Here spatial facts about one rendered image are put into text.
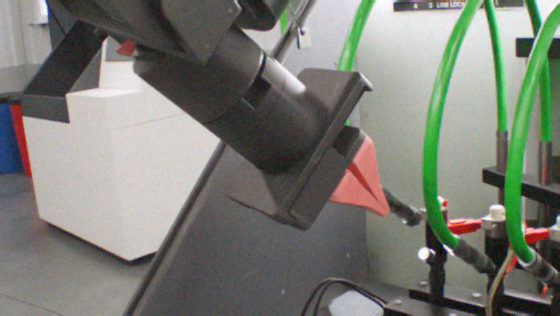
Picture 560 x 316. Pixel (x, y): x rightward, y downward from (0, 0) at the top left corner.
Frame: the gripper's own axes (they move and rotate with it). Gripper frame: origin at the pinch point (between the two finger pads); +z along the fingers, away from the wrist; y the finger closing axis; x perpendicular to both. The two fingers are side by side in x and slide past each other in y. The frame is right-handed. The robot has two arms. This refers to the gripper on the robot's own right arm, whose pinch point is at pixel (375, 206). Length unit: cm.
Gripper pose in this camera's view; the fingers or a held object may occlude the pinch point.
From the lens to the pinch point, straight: 45.8
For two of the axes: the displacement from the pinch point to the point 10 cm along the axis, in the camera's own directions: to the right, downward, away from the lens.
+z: 6.6, 5.2, 5.4
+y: 5.2, -8.4, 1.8
